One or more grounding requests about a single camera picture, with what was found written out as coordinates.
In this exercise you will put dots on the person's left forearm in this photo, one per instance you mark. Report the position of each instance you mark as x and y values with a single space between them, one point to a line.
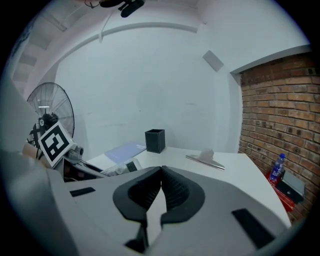
31 152

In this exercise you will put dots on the black standing fan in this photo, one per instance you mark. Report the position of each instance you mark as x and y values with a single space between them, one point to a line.
52 110

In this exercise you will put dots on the grey wall box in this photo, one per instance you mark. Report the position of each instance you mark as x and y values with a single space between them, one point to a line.
213 60

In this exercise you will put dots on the pale purple folder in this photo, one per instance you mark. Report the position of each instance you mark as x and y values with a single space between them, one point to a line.
125 151

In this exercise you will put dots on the grey and black holder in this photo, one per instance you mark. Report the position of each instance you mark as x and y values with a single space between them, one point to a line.
292 186

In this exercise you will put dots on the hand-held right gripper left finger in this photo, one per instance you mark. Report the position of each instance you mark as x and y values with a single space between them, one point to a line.
105 212

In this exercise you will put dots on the blue water bottle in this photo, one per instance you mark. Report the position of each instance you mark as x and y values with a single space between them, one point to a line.
277 170

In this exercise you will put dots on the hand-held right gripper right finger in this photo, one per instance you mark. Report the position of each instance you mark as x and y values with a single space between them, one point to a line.
220 215

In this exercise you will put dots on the black pen holder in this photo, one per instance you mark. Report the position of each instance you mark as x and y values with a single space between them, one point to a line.
155 140

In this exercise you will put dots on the black head camera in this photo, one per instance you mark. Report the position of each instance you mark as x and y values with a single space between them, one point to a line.
127 7

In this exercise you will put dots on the red box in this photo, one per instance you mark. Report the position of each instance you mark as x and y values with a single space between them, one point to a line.
282 197

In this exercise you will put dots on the large metal clip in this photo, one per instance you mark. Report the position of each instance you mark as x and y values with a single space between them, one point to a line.
205 160

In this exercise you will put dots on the person's white printed shirt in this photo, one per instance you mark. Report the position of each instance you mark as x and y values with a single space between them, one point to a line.
27 200

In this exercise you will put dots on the white wall conduit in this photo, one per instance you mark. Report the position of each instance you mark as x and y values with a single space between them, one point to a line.
120 31

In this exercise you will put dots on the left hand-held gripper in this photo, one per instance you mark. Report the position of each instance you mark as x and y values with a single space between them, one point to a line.
55 145

